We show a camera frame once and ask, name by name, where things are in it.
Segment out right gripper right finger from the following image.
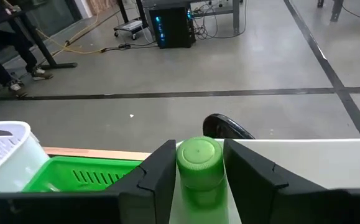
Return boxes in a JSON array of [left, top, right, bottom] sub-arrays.
[[223, 139, 289, 224]]

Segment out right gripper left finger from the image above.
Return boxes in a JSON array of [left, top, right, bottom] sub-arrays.
[[106, 139, 177, 224]]

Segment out green Pert shampoo bottle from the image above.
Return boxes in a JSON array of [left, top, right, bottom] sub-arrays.
[[175, 136, 230, 224]]

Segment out green plastic basket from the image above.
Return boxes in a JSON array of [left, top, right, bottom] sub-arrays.
[[22, 155, 143, 193]]

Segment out white perforated plastic basket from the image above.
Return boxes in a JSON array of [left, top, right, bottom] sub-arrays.
[[0, 120, 51, 197]]

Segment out black desk with T-foot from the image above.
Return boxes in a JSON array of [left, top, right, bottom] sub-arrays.
[[0, 0, 78, 70]]

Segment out black computer tower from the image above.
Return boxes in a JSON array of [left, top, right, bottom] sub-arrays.
[[149, 5, 197, 50]]

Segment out low wheeled cart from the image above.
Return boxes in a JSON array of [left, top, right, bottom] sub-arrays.
[[113, 19, 147, 40]]

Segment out black slanted desk leg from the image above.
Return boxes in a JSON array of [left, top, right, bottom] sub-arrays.
[[116, 0, 148, 21]]

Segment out black furniture legs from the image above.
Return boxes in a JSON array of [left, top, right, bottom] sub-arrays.
[[316, 0, 345, 22]]

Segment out wide white handled bin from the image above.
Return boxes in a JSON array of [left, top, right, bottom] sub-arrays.
[[168, 138, 360, 224]]

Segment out black floor cable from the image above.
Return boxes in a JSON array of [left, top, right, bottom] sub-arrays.
[[100, 42, 160, 53]]

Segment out yellow floor cable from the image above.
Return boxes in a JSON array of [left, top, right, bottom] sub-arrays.
[[36, 9, 106, 55]]

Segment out tangled black cables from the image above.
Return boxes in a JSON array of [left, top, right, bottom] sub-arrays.
[[193, 0, 249, 40]]

